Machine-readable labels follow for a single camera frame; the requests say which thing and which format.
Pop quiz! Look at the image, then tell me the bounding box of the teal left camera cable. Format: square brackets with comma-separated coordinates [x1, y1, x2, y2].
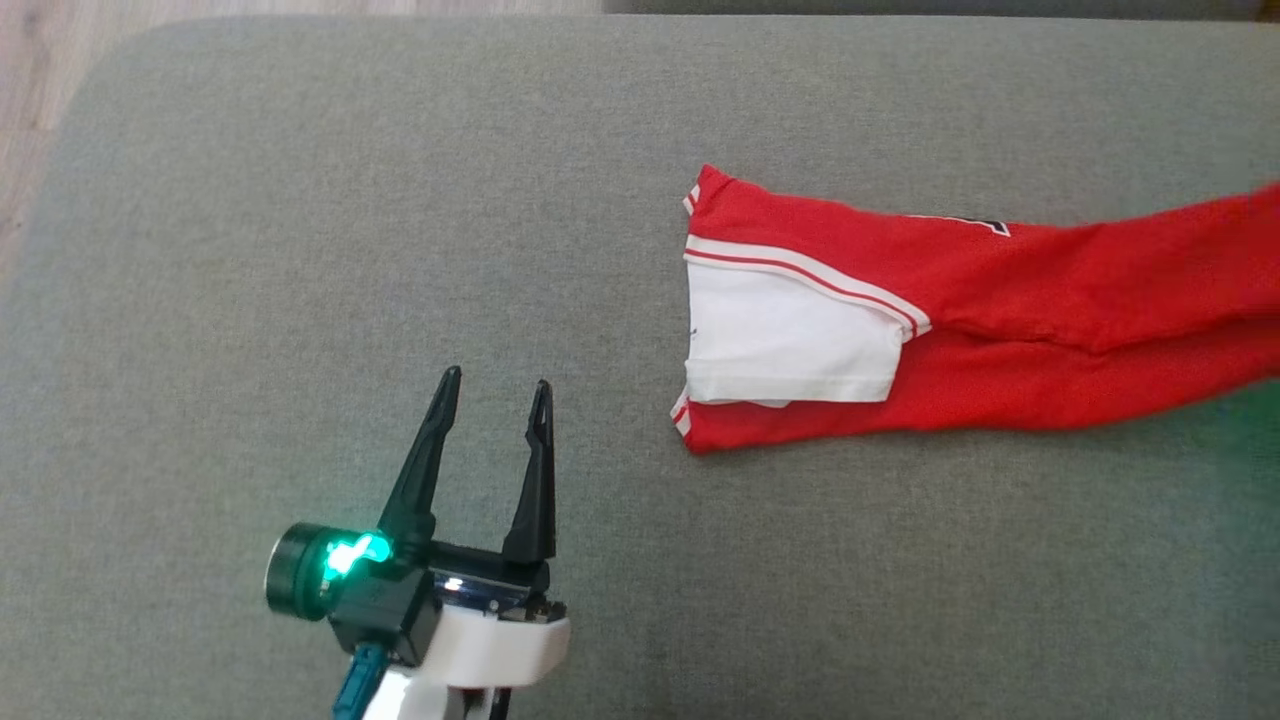
[332, 643, 389, 720]

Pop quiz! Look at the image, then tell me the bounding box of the grey sofa seat cushion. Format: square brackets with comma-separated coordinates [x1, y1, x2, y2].
[0, 12, 1280, 720]
[603, 0, 1266, 19]

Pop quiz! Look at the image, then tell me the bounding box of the red and white garment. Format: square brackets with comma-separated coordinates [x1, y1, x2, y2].
[670, 163, 1280, 456]

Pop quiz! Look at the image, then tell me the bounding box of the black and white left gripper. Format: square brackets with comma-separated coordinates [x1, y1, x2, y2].
[378, 367, 571, 689]

